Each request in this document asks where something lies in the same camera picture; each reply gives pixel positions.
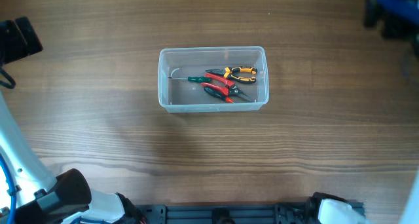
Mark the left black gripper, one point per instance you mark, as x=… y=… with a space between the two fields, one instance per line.
x=18 y=46

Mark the green handled screwdriver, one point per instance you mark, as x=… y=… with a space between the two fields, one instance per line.
x=193 y=79

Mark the orange black pliers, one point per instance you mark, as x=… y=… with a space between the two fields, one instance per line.
x=241 y=74

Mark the red handled snips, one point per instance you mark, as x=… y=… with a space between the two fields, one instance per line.
x=226 y=87

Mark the black red screwdriver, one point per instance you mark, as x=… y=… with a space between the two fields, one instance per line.
x=217 y=94

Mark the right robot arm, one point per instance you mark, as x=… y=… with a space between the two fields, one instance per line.
x=400 y=18

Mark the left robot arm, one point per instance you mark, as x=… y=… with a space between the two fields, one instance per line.
x=36 y=195

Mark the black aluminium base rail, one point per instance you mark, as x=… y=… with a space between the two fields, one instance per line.
x=280 y=213

